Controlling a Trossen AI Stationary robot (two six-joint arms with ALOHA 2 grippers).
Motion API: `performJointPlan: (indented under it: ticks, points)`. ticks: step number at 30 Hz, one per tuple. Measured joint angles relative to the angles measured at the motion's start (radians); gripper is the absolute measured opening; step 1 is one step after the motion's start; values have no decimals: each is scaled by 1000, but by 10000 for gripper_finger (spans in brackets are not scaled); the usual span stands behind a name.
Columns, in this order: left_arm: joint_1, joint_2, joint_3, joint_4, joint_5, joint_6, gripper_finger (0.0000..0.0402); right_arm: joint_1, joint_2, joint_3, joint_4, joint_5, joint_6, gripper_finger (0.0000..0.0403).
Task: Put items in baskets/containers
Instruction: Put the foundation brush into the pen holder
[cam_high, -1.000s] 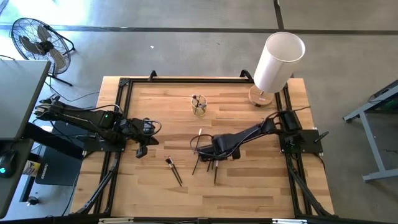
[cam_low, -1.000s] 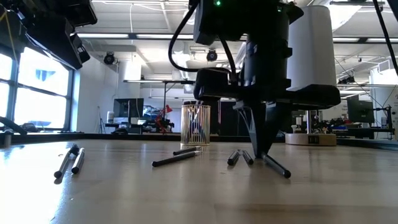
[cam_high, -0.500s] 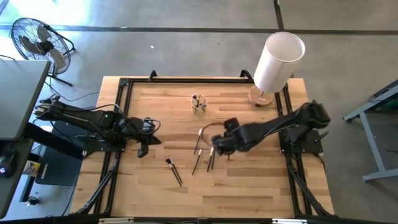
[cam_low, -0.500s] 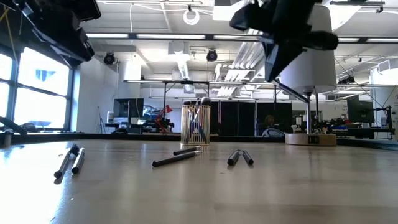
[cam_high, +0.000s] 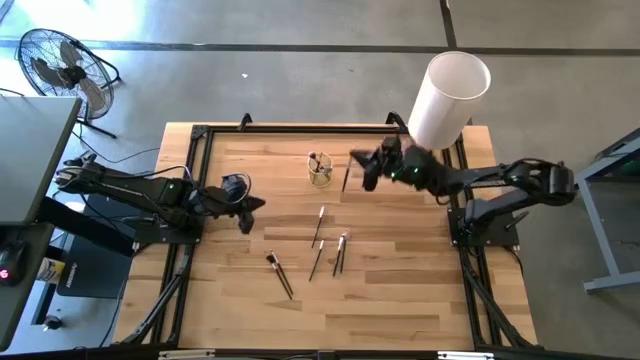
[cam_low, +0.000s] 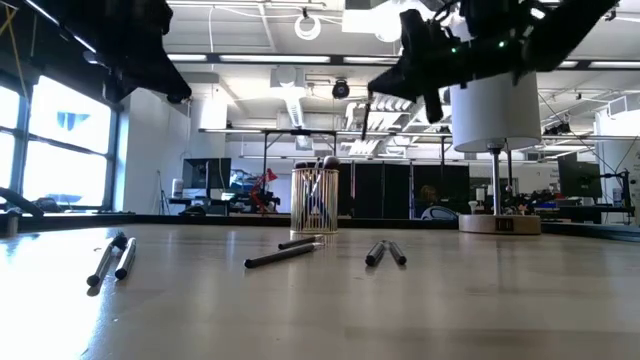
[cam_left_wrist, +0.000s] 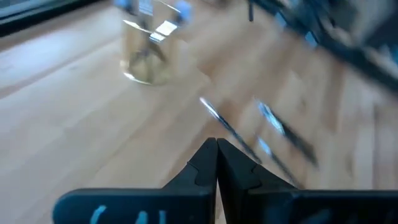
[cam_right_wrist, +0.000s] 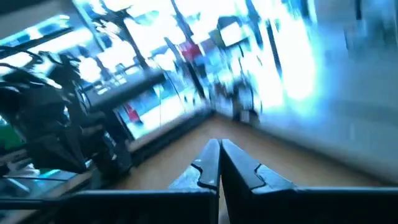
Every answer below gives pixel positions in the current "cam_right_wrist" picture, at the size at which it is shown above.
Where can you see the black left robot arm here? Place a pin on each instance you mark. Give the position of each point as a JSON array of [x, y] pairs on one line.
[[46, 124]]

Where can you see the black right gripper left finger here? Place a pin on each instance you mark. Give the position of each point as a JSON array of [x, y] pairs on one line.
[[186, 205]]

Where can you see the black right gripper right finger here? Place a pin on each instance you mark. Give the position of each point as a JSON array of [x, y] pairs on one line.
[[264, 205]]

